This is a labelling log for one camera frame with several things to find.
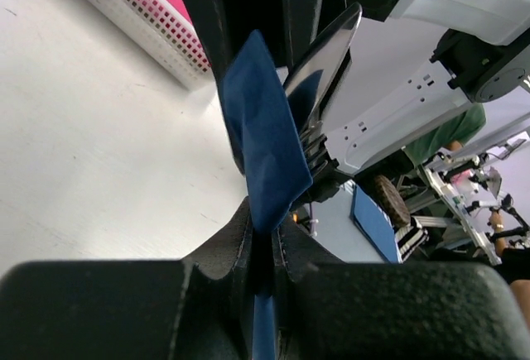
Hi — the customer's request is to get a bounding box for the person in green shirt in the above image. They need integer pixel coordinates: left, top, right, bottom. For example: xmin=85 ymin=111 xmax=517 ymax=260
xmin=403 ymin=104 xmax=486 ymax=166

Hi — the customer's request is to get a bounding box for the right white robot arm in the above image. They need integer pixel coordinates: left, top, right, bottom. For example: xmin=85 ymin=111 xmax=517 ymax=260
xmin=183 ymin=0 xmax=529 ymax=224

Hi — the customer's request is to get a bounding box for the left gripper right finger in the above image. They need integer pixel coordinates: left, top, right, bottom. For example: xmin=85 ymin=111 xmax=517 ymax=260
xmin=272 ymin=221 xmax=529 ymax=359

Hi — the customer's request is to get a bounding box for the silver spoon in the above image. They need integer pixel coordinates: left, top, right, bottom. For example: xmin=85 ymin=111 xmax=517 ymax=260
xmin=283 ymin=2 xmax=363 ymax=132

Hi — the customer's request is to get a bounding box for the blue pad in background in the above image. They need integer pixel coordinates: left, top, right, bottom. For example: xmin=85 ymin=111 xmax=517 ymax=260
xmin=349 ymin=186 xmax=402 ymax=263

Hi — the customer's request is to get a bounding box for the blue paper napkin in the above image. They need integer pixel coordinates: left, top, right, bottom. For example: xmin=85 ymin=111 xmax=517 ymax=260
xmin=219 ymin=30 xmax=312 ymax=359

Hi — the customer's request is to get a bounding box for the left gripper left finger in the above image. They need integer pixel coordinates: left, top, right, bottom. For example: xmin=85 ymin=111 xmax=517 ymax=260
xmin=1 ymin=202 xmax=253 ymax=359

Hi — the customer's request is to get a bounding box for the silver fork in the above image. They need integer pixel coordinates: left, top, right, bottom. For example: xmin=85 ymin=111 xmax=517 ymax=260
xmin=299 ymin=121 xmax=338 ymax=182

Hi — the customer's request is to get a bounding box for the large white basket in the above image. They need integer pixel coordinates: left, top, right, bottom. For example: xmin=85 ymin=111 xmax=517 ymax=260
xmin=88 ymin=0 xmax=214 ymax=91

